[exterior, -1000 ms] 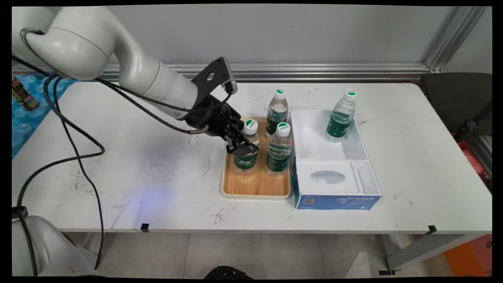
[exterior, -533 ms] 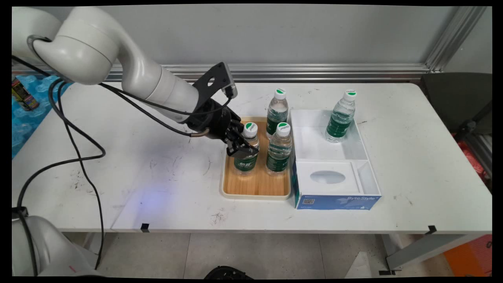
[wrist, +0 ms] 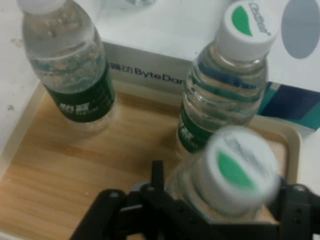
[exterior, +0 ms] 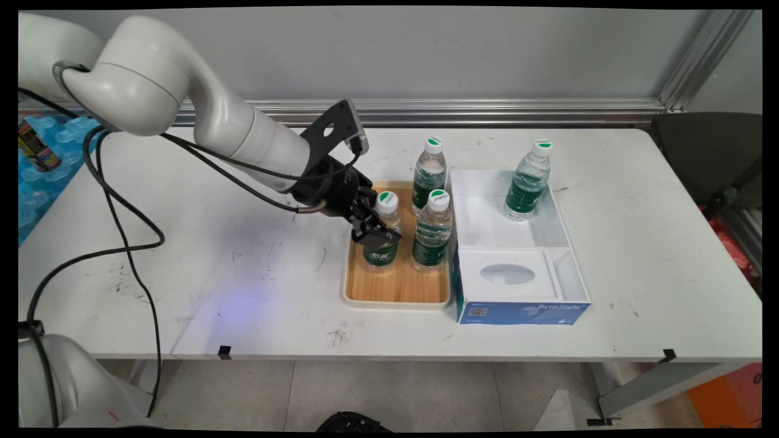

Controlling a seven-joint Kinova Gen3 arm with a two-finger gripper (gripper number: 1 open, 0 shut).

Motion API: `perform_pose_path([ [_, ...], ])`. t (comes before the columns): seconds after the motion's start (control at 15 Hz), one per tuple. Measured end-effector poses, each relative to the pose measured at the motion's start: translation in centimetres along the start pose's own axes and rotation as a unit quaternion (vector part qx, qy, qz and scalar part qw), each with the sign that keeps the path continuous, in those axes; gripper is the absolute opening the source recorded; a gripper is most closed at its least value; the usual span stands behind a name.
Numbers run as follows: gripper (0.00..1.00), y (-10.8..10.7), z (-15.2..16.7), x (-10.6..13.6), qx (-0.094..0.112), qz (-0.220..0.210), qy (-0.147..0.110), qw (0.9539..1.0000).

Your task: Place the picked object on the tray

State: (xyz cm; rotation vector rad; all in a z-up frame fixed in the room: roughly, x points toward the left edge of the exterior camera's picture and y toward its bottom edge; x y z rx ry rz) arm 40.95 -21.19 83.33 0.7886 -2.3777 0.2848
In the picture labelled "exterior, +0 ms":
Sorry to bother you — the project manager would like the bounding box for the wooden tray cream rim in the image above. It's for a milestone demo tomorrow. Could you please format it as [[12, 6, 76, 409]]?
[[341, 179, 453, 311]]

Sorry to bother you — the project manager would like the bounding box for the long black cable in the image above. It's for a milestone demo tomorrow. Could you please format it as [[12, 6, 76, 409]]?
[[94, 131, 164, 419], [24, 125, 167, 326]]

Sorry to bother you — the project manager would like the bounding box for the aluminium frame beam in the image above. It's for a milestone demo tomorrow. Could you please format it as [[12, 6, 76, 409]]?
[[723, 206, 763, 276]]

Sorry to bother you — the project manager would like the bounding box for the short black cable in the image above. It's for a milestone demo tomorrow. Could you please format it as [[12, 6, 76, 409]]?
[[173, 141, 329, 215], [159, 133, 365, 183]]

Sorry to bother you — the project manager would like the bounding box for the horizontal aluminium rail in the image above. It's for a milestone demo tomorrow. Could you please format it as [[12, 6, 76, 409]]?
[[18, 97, 670, 128]]

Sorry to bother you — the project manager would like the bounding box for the blue wrapped bottle pack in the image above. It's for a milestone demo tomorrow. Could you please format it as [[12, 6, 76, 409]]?
[[18, 116, 102, 245]]

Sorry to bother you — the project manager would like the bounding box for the white table leg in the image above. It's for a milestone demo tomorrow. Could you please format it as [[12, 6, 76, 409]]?
[[587, 362, 750, 422]]

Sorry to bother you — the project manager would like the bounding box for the slanted aluminium post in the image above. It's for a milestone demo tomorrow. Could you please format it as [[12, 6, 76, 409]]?
[[657, 9, 756, 114]]

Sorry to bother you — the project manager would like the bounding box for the orange box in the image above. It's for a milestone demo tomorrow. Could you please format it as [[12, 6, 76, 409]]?
[[688, 364, 763, 429]]

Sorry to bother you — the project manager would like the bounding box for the white box blue front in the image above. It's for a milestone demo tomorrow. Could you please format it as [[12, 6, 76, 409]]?
[[449, 169, 592, 325]]

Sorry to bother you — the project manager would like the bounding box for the red bag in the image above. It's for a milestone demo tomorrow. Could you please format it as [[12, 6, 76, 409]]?
[[703, 210, 756, 282]]

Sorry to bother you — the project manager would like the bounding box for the black round floor object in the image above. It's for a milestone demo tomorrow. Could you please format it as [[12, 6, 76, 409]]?
[[316, 412, 391, 434]]

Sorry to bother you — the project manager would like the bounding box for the dark printed can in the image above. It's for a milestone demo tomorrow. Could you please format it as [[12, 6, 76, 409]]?
[[18, 119, 62, 173]]

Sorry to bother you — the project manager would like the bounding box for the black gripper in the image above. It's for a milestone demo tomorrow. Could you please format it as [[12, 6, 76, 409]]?
[[297, 158, 402, 248]]

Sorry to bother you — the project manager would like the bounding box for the water bottle green label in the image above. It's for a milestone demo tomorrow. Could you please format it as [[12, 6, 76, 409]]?
[[412, 189, 455, 273], [363, 191, 403, 272], [412, 137, 449, 215], [503, 139, 553, 221]]

